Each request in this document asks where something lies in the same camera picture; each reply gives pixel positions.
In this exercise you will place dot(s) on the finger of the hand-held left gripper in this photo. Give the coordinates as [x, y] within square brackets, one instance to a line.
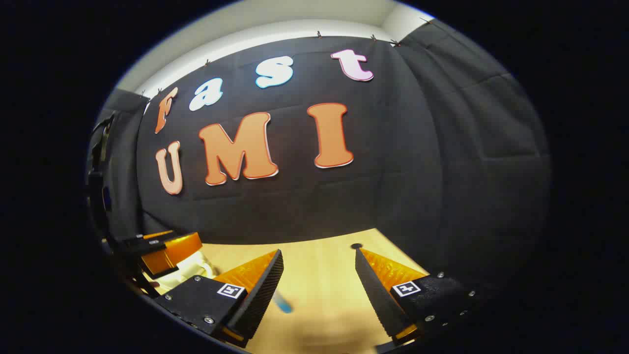
[172, 253]
[152, 241]

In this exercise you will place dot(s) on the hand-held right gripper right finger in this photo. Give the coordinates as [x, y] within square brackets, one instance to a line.
[376, 295]

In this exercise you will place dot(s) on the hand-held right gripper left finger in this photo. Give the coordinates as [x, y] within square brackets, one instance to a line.
[260, 295]

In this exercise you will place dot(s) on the cream yellow suitcase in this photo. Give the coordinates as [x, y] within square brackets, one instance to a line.
[189, 268]

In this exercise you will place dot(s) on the blue skincare bottle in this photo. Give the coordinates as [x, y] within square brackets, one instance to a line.
[283, 301]

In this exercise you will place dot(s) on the black backdrop cloth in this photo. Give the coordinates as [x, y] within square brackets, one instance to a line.
[417, 172]

